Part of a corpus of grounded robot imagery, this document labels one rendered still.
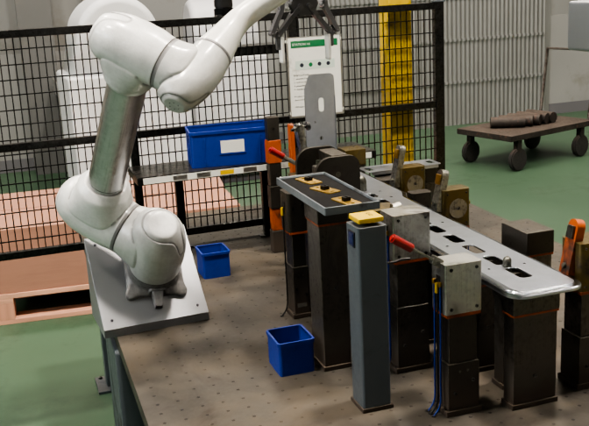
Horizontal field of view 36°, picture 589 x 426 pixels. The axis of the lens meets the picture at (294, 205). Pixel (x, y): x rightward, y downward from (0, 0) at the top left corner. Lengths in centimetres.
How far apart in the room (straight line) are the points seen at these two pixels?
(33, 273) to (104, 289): 217
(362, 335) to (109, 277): 96
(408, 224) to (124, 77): 77
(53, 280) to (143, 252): 237
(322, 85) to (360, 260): 134
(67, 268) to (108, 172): 242
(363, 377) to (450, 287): 30
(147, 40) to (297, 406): 93
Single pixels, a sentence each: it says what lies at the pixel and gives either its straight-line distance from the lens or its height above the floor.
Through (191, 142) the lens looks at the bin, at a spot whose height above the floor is 113.
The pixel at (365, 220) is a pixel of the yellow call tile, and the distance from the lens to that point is 198.
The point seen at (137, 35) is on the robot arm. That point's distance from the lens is 218.
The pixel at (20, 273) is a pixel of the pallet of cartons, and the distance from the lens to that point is 488.
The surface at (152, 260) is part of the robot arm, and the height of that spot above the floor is 93.
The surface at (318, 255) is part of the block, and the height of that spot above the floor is 101.
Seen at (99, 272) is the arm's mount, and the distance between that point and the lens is 275.
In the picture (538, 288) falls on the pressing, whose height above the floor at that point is 100.
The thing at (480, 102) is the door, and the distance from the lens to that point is 1018.
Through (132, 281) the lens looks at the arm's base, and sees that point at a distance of 271.
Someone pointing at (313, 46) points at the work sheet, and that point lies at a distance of 351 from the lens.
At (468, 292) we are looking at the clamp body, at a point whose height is 99.
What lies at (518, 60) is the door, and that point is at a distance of 1036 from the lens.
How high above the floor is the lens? 169
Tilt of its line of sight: 14 degrees down
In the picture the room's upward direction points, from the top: 3 degrees counter-clockwise
